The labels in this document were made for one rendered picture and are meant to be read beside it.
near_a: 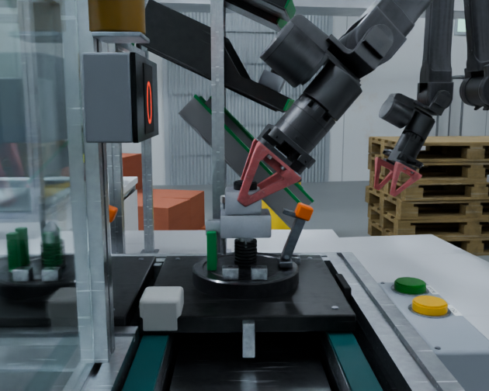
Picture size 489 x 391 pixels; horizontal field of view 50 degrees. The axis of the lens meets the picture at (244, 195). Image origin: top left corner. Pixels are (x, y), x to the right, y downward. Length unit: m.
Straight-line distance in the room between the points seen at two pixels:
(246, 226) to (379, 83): 8.06
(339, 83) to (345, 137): 7.84
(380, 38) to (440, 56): 0.67
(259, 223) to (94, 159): 0.26
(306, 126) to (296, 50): 0.09
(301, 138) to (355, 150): 7.92
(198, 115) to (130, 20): 0.45
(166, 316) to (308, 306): 0.16
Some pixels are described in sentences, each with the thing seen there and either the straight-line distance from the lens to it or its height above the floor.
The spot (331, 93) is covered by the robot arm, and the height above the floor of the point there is 1.21.
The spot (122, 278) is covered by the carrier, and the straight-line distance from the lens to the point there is 0.74.
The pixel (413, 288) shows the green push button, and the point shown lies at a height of 0.97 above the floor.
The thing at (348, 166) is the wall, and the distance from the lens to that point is 8.56.
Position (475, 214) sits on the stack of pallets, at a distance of 4.63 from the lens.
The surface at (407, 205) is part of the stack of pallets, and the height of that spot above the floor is 0.42.
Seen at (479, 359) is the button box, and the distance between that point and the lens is 0.60.
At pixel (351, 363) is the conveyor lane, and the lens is 0.56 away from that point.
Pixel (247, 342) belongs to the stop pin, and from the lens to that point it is 0.60.
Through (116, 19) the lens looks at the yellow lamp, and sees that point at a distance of 0.47.
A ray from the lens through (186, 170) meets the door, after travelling 8.03.
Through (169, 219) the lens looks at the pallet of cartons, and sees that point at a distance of 3.92.
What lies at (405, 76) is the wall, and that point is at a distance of 8.85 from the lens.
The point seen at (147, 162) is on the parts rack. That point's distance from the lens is 1.21.
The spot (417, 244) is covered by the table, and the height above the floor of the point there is 0.86.
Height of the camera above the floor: 1.20
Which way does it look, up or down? 10 degrees down
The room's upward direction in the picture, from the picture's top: straight up
